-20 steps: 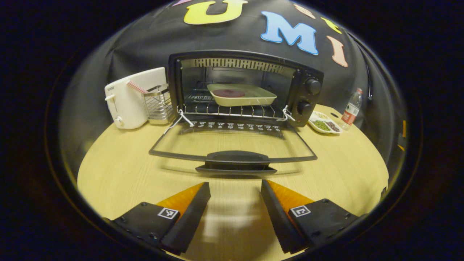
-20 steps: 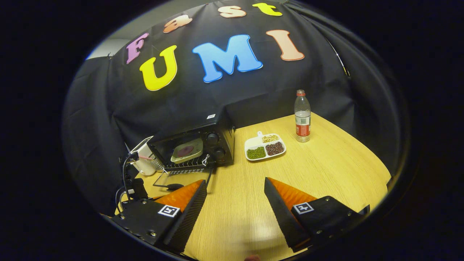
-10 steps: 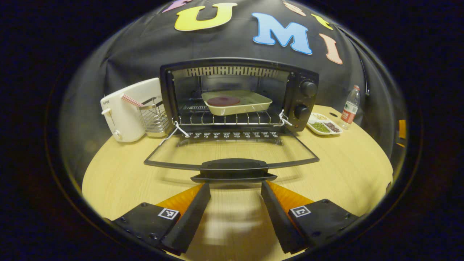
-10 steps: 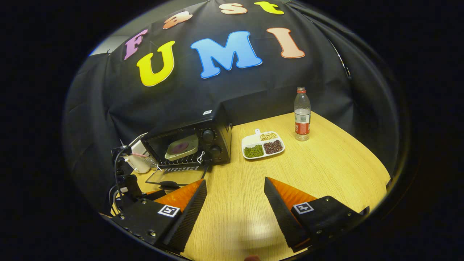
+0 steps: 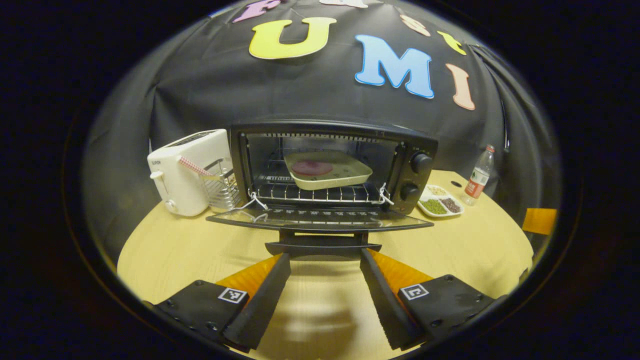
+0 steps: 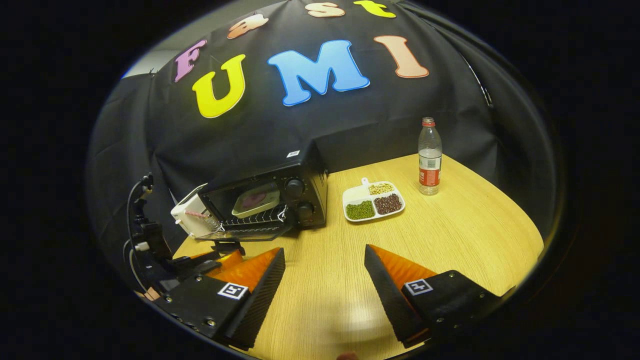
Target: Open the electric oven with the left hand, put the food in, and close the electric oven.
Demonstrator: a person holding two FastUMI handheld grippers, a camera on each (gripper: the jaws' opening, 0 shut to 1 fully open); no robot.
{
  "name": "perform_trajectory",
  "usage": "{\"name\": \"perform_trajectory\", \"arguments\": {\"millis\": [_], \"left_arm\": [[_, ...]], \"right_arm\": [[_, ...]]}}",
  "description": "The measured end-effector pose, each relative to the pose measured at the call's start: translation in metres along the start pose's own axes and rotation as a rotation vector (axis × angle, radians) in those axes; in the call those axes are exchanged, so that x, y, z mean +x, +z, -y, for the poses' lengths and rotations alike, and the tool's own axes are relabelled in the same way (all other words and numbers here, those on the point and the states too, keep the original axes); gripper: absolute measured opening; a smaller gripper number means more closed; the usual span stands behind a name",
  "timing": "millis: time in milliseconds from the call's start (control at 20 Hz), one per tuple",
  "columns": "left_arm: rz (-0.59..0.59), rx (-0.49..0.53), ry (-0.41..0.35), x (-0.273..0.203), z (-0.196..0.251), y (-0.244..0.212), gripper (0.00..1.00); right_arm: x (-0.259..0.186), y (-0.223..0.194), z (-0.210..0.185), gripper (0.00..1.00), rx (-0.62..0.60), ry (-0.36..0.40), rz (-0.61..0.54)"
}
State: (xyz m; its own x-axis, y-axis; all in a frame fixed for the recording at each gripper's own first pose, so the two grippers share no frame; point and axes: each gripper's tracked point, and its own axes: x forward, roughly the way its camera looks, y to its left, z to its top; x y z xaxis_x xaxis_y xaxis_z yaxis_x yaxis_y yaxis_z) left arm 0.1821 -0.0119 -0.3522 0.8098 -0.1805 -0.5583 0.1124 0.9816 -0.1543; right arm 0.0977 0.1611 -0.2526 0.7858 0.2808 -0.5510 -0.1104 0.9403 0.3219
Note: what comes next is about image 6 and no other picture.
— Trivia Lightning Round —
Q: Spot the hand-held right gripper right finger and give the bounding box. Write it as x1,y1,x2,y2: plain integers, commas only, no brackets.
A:
363,244,502,350

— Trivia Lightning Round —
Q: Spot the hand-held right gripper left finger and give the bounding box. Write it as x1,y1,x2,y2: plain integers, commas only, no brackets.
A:
153,247,287,352

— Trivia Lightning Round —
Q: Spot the pink round ham slice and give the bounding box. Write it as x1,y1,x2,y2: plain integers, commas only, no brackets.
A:
242,192,268,210

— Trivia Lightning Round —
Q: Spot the cream cherry print plate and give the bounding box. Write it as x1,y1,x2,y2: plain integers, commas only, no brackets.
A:
231,182,281,220

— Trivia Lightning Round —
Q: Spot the black electric oven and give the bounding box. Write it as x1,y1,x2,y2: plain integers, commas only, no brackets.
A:
195,141,329,257

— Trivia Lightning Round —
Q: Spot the white toaster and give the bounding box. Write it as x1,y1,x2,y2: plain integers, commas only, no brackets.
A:
170,182,213,239

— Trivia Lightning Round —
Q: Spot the pile of green mung beans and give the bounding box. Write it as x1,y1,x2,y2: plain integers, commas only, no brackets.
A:
346,200,376,221

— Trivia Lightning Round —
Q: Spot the pile of dark red beans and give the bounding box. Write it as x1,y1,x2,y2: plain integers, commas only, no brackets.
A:
374,193,403,215

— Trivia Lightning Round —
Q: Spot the white divided plate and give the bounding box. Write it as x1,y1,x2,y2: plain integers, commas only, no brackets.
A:
342,177,406,223

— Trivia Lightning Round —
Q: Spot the clear plastic water bottle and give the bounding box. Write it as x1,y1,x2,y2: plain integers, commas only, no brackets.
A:
418,116,443,196

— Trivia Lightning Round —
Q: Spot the black cable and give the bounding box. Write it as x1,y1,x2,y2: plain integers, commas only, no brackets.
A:
125,172,153,261

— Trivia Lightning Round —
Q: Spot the oven wire rack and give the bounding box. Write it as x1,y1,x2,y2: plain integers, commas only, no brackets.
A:
219,204,290,232

